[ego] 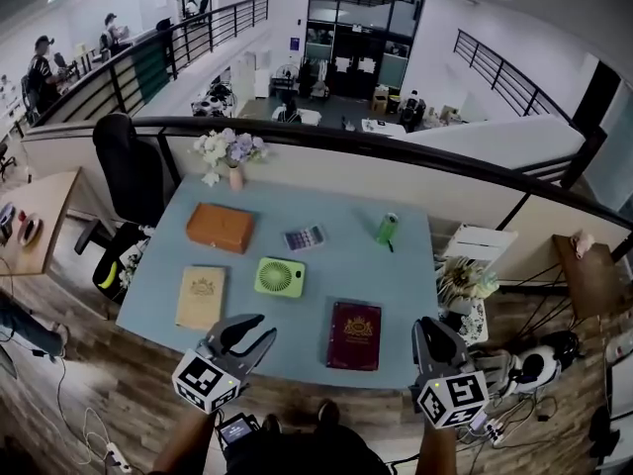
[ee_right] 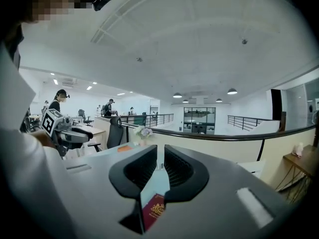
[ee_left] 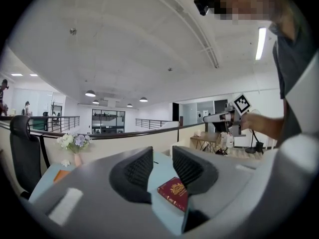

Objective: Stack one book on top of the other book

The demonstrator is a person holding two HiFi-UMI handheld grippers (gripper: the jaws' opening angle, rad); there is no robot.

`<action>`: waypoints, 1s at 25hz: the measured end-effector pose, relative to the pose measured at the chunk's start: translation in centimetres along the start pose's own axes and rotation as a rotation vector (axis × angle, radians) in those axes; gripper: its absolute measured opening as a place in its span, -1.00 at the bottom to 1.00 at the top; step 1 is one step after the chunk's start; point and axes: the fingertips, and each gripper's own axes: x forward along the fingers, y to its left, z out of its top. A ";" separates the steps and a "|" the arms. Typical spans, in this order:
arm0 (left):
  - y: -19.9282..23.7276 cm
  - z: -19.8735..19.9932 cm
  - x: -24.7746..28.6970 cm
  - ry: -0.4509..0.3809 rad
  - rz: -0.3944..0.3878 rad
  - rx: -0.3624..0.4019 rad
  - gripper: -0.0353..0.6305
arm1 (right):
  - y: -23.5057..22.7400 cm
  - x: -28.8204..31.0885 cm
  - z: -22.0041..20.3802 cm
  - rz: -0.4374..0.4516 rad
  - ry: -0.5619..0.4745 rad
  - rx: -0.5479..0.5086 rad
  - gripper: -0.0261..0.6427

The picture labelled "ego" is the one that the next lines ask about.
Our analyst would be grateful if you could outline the person's right forearm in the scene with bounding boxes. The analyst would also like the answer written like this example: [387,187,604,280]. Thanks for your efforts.
[416,420,459,475]

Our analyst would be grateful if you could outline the white floor cable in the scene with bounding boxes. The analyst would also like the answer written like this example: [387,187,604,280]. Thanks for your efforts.
[54,356,113,467]

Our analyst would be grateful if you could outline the grey calculator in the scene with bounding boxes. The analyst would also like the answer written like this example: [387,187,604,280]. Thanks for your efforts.
[283,223,327,253]

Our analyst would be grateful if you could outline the person's dark clothing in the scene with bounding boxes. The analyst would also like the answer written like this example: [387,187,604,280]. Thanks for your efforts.
[222,422,393,475]

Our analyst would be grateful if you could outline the black waist device with screen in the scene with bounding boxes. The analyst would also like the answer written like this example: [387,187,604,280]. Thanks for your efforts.
[216,412,262,448]

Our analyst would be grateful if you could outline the dark wooden side table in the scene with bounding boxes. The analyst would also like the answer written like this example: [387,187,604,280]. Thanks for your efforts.
[551,234,630,322]

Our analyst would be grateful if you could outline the pink soft toy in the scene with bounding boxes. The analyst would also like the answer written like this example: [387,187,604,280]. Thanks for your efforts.
[570,232,595,257]

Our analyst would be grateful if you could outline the black curved railing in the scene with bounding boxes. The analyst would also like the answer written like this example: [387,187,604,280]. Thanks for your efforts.
[131,115,633,261]

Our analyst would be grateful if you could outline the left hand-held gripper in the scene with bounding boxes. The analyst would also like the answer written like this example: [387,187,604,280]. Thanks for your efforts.
[171,314,278,416]

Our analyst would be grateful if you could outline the white and purple flowers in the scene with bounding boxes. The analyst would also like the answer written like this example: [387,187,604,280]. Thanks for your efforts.
[191,127,269,188]

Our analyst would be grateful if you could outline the dark red book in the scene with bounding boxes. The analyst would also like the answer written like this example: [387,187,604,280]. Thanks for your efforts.
[325,300,384,372]

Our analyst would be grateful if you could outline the light wooden side desk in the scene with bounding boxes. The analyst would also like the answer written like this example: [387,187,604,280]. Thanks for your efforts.
[0,166,84,277]

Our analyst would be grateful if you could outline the white power strip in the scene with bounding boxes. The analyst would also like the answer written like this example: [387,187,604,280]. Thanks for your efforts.
[105,441,134,475]
[468,412,506,445]

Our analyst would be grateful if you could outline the dried flower bouquet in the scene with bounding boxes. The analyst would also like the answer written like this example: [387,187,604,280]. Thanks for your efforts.
[436,253,499,302]

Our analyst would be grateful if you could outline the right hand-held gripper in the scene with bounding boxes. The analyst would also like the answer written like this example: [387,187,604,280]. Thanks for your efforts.
[408,317,491,430]

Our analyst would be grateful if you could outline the yellow banana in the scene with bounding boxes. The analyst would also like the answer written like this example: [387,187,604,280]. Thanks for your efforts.
[98,260,119,289]

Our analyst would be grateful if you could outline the orange leather box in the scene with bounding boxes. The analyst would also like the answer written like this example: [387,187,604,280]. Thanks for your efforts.
[185,202,256,256]

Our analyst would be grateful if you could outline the white box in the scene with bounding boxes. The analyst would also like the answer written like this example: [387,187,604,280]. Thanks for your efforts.
[443,223,519,267]

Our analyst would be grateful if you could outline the beige book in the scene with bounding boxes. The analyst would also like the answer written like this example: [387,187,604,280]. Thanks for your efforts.
[174,264,229,332]

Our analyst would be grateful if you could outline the white and black helmet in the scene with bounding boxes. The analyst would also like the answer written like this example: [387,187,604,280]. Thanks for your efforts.
[507,342,566,396]

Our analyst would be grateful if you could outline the black office chair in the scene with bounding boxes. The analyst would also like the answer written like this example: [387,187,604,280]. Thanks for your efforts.
[73,112,167,307]

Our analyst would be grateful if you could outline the person's right shoe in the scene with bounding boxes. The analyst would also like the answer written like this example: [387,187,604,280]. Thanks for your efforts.
[316,399,342,428]

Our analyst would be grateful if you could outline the person's left forearm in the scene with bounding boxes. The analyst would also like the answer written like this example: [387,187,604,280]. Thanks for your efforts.
[149,405,220,475]

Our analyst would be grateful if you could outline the green desk fan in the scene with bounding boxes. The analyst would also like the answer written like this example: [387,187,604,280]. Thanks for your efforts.
[253,256,307,299]

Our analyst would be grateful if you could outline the round plate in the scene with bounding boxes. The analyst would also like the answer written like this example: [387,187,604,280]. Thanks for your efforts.
[16,212,45,247]

